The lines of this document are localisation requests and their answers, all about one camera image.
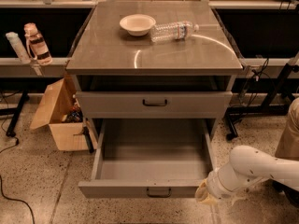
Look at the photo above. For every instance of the black table leg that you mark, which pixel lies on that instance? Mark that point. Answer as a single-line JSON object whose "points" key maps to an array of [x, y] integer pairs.
{"points": [[235, 114], [15, 113]]}

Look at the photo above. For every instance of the tan robot base cover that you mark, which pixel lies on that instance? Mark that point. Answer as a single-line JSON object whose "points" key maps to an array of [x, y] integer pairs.
{"points": [[288, 145]]}

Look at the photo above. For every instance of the grey metal drawer cabinet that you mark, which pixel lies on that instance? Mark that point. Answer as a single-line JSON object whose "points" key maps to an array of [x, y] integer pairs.
{"points": [[107, 58]]}

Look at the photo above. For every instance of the open cardboard box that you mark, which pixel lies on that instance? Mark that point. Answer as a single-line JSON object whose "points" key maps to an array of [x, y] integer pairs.
{"points": [[57, 102]]}

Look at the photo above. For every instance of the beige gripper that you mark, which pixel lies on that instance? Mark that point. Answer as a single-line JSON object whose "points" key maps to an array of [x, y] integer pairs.
{"points": [[214, 184]]}

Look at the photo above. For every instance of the clear plastic water bottle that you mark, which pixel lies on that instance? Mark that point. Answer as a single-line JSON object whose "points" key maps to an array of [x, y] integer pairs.
{"points": [[178, 30]]}

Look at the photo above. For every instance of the grey top drawer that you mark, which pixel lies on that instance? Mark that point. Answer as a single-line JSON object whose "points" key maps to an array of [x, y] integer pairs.
{"points": [[154, 105]]}

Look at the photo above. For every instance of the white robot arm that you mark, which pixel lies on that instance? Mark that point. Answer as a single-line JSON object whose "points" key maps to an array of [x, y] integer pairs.
{"points": [[248, 166]]}

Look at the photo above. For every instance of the black table leg left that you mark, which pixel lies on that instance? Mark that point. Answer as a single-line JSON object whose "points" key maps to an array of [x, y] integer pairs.
{"points": [[15, 113]]}

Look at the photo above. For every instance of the black table leg right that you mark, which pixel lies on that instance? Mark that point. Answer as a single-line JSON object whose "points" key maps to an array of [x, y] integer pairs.
{"points": [[235, 114]]}

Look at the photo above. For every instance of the brown striped bottle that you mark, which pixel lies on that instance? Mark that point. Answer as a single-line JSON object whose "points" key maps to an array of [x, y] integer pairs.
{"points": [[36, 45]]}

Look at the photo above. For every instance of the white paper bowl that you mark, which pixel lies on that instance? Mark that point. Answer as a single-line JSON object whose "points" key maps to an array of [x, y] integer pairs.
{"points": [[137, 24]]}

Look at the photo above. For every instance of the grey drawer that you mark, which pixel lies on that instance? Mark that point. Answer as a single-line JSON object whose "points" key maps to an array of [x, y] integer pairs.
{"points": [[154, 105], [150, 158]]}

